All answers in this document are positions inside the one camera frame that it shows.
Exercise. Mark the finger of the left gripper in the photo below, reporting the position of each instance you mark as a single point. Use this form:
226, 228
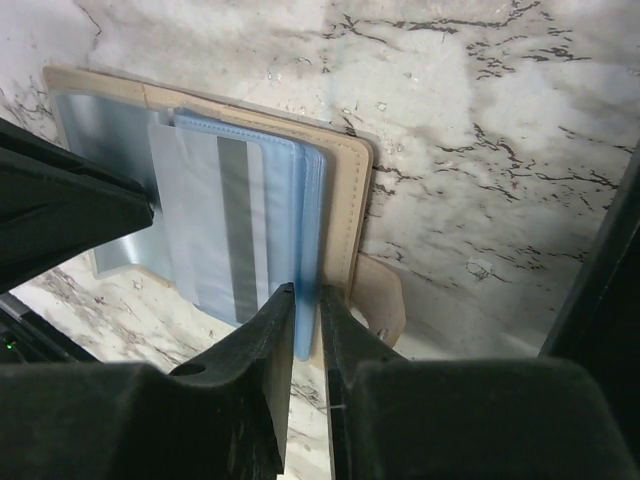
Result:
56, 205

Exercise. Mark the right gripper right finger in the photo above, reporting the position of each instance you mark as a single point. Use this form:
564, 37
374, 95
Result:
393, 418

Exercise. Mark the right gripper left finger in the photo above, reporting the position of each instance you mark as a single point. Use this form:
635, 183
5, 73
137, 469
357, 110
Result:
221, 415

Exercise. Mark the white VIP card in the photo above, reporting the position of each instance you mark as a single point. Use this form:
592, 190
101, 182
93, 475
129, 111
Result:
211, 190

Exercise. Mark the black plastic card tray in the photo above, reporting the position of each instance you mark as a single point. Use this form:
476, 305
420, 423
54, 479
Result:
598, 324

